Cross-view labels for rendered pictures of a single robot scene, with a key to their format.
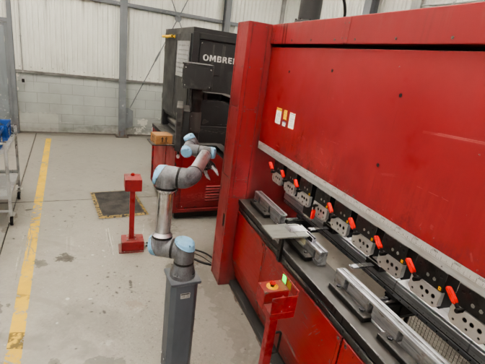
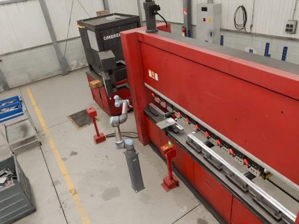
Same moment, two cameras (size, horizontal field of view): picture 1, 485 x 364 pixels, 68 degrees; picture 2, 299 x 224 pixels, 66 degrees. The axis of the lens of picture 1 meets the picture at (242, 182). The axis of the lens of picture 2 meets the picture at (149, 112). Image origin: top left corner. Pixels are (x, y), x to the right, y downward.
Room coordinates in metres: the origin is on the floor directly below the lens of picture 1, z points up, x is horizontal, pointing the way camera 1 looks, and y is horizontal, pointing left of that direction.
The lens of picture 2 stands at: (-0.89, -0.02, 3.05)
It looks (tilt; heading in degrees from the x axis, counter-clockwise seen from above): 31 degrees down; 359
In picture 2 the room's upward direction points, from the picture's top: 8 degrees counter-clockwise
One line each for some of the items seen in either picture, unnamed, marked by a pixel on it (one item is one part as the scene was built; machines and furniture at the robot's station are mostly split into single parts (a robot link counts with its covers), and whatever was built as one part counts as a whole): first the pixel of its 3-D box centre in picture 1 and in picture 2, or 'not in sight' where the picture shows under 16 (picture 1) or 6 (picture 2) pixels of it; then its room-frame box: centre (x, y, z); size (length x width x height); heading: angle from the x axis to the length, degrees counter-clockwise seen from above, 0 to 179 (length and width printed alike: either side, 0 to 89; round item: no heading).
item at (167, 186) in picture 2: not in sight; (169, 182); (1.77, -0.25, 0.06); 0.25 x 0.20 x 0.12; 113
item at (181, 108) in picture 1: (182, 125); (107, 83); (3.10, 0.58, 1.42); 0.45 x 0.12 x 0.36; 11
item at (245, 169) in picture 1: (271, 165); (152, 89); (3.17, -0.24, 1.15); 0.85 x 0.25 x 2.30; 113
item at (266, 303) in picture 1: (276, 295); (167, 150); (1.79, -0.28, 0.75); 0.20 x 0.16 x 0.18; 23
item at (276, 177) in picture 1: (282, 172); (158, 97); (2.59, -0.29, 1.26); 0.15 x 0.09 x 0.17; 23
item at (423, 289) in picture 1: (434, 280); (215, 137); (1.30, -0.83, 1.26); 0.15 x 0.09 x 0.17; 23
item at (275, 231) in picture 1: (284, 230); (165, 123); (2.14, -0.32, 1.00); 0.26 x 0.18 x 0.01; 113
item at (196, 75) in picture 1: (193, 113); (111, 76); (3.17, 0.51, 1.53); 0.51 x 0.25 x 0.85; 11
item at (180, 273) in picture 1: (182, 267); (130, 150); (1.83, 0.28, 0.82); 0.15 x 0.15 x 0.10
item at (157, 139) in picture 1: (160, 137); (94, 83); (4.15, 1.03, 1.04); 0.30 x 0.26 x 0.12; 27
